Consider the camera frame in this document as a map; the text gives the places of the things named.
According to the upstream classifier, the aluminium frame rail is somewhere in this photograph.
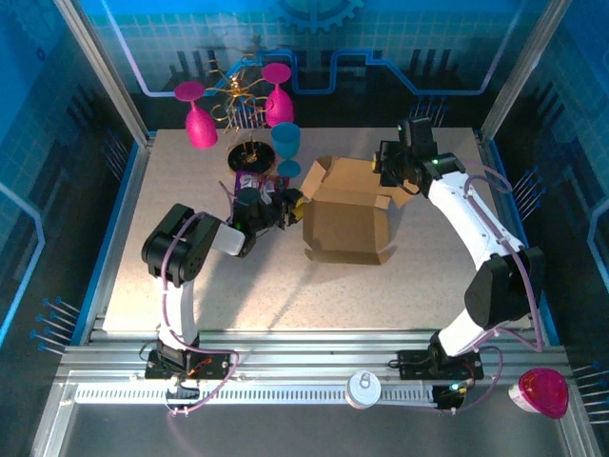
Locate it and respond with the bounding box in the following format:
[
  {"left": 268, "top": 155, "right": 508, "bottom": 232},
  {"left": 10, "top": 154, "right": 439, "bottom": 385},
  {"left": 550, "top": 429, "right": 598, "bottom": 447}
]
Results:
[{"left": 56, "top": 328, "right": 571, "bottom": 387}]

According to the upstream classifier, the blue plastic goblet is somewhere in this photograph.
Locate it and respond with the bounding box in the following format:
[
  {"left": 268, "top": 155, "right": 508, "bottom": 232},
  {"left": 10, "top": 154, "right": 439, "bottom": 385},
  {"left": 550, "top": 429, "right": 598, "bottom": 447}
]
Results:
[{"left": 270, "top": 121, "right": 303, "bottom": 178}]

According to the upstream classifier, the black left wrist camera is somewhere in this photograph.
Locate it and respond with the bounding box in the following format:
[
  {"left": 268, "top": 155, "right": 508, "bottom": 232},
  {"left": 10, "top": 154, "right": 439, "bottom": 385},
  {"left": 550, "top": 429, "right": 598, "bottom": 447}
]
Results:
[{"left": 236, "top": 187, "right": 266, "bottom": 215}]

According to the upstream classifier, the brown cardboard box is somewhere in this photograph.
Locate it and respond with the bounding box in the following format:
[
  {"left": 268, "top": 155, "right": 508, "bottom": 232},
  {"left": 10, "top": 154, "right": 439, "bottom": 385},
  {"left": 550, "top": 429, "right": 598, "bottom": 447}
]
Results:
[{"left": 300, "top": 155, "right": 415, "bottom": 267}]

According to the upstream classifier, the black circuit board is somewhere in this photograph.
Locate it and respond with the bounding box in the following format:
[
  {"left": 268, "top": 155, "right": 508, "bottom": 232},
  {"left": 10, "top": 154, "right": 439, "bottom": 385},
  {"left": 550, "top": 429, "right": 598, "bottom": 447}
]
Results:
[{"left": 435, "top": 380, "right": 472, "bottom": 411}]

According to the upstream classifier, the pink bowl with white rim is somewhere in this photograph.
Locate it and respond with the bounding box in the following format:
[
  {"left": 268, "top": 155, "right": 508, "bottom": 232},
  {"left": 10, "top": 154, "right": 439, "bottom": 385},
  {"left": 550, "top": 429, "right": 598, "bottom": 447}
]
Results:
[{"left": 507, "top": 367, "right": 570, "bottom": 420}]

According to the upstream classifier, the pink plastic wine glass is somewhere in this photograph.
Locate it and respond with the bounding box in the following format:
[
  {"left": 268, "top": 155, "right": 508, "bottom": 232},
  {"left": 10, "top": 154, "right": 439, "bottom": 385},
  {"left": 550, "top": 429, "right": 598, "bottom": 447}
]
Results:
[
  {"left": 173, "top": 80, "right": 219, "bottom": 150},
  {"left": 261, "top": 62, "right": 296, "bottom": 129}
]

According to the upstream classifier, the gold wire glass rack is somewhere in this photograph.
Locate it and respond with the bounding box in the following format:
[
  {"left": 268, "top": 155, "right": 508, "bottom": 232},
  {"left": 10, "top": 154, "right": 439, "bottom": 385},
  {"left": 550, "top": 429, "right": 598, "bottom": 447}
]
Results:
[{"left": 202, "top": 51, "right": 278, "bottom": 173}]

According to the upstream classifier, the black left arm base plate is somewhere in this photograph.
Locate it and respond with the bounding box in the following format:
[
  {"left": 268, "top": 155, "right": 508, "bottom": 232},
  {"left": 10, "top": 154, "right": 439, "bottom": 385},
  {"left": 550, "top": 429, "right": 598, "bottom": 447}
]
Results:
[{"left": 144, "top": 349, "right": 239, "bottom": 382}]

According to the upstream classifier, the purple snack bag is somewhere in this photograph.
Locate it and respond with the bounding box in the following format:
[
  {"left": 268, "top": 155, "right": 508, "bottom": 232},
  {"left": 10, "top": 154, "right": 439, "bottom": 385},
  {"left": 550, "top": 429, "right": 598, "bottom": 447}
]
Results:
[{"left": 233, "top": 169, "right": 292, "bottom": 201}]

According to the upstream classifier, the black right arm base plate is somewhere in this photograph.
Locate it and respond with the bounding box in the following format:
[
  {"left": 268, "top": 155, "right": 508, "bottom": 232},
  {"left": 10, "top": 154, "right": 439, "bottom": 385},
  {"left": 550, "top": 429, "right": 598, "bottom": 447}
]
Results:
[{"left": 397, "top": 348, "right": 485, "bottom": 381}]

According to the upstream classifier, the aluminium frame post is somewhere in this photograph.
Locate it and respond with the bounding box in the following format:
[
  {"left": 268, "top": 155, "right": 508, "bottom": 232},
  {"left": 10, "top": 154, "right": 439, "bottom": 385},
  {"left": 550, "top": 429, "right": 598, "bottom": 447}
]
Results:
[
  {"left": 478, "top": 0, "right": 562, "bottom": 144},
  {"left": 52, "top": 0, "right": 154, "bottom": 147}
]

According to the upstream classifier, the white tin can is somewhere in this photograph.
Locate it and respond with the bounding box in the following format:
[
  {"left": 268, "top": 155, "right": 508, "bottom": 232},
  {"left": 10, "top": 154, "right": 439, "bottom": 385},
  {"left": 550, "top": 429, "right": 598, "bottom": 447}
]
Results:
[{"left": 345, "top": 369, "right": 382, "bottom": 409}]

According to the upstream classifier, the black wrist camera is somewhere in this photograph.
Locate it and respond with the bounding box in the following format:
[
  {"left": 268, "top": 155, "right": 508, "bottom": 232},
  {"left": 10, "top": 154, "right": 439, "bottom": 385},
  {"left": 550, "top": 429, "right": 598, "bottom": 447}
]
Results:
[
  {"left": 397, "top": 116, "right": 437, "bottom": 161},
  {"left": 236, "top": 187, "right": 266, "bottom": 215}
]

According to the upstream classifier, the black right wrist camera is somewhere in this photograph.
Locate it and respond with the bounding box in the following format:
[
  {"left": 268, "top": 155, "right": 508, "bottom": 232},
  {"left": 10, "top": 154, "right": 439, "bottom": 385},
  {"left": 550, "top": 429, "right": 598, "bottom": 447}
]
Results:
[{"left": 397, "top": 116, "right": 437, "bottom": 161}]

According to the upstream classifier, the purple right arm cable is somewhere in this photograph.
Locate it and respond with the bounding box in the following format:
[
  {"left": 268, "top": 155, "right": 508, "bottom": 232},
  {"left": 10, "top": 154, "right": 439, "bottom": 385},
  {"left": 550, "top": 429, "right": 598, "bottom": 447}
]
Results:
[{"left": 435, "top": 159, "right": 546, "bottom": 415}]

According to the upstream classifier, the white slotted cable duct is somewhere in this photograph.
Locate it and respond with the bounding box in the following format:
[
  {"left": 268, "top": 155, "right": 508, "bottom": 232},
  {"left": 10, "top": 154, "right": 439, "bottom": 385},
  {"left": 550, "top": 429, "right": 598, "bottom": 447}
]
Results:
[{"left": 73, "top": 384, "right": 437, "bottom": 406}]

